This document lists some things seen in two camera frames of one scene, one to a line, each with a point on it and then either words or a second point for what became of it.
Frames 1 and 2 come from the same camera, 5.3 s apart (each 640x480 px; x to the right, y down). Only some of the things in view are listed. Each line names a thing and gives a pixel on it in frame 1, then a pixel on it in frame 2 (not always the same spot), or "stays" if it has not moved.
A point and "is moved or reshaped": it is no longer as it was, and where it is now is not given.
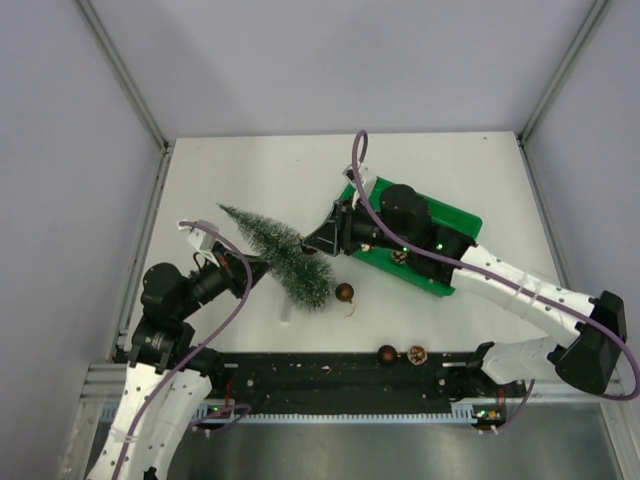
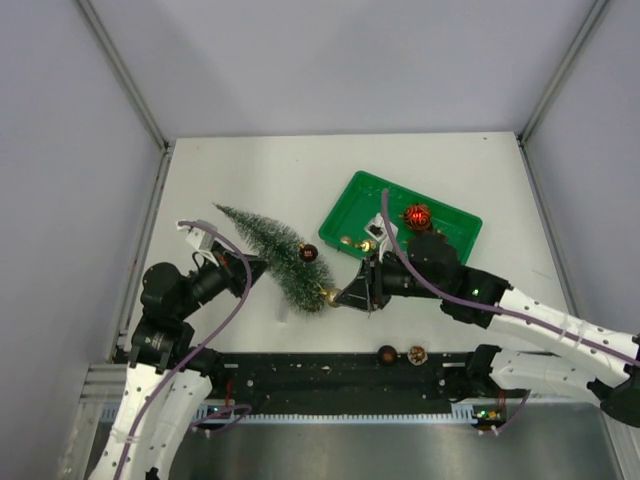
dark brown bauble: x=387 y=354 stays
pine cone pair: x=417 y=355 stays
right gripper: x=337 y=235 → x=357 y=294
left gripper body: x=207 y=282 stays
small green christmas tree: x=308 y=279 stays
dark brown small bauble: x=306 y=250 is moved or reshaped
